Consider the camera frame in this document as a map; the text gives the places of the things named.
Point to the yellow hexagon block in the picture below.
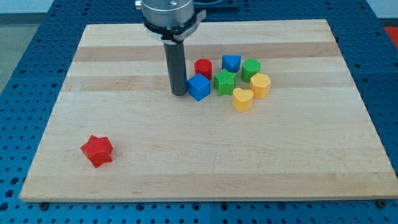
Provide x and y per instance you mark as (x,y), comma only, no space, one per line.
(260,84)

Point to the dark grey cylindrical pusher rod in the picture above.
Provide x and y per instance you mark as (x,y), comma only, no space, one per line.
(176,66)

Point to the red star block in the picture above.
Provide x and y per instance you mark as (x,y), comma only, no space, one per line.
(98,150)

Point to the blue triangle block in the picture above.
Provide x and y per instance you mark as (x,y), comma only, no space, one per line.
(231,63)

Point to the green cylinder block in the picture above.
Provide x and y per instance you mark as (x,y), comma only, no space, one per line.
(250,67)

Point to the light wooden board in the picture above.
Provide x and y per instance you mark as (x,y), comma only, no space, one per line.
(310,138)

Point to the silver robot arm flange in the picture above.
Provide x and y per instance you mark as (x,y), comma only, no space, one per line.
(170,21)

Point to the blue cube block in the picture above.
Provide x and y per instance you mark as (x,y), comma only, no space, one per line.
(199,87)

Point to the green star block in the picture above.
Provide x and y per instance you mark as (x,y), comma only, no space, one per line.
(224,82)

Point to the yellow heart block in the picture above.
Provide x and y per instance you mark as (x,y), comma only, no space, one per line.
(242,99)

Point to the red cylinder block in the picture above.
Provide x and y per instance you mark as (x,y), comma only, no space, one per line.
(205,67)

